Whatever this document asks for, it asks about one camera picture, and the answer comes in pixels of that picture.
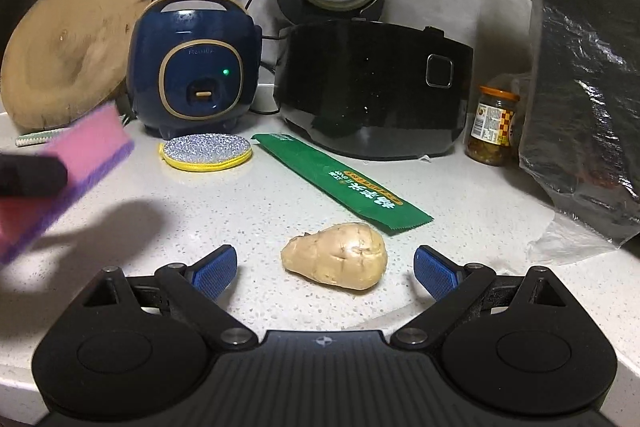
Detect black rice cooker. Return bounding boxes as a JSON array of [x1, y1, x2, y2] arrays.
[[268, 0, 475, 160]]

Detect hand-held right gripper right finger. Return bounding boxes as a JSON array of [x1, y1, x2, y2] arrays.
[[390, 244, 571, 350]]

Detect green white striped scrubber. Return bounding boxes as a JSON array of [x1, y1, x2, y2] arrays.
[[15, 129, 63, 148]]

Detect green snack packet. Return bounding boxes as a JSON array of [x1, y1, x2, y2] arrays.
[[251, 133, 434, 237]]

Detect blue rice cooker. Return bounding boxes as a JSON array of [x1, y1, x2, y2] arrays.
[[126, 0, 263, 138]]

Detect black microwave in plastic wrap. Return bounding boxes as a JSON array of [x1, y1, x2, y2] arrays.
[[517, 0, 640, 265]]

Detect round wooden cutting board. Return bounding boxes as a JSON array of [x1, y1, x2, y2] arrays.
[[0, 0, 153, 132]]

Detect silver scrub pad yellow rim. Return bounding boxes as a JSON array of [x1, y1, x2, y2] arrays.
[[159, 133, 252, 172]]

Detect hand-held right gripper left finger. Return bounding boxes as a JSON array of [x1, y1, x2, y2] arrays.
[[82, 244, 258, 350]]

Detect ginger piece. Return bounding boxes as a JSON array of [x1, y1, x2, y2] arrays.
[[280, 223, 388, 292]]

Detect glass jar with label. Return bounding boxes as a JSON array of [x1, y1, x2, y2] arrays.
[[466, 85, 521, 166]]

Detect pink purple sponge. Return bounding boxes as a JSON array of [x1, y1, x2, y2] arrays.
[[0, 102, 136, 264]]

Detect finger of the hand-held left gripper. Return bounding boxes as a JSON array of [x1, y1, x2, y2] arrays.
[[0, 152, 69, 198]]

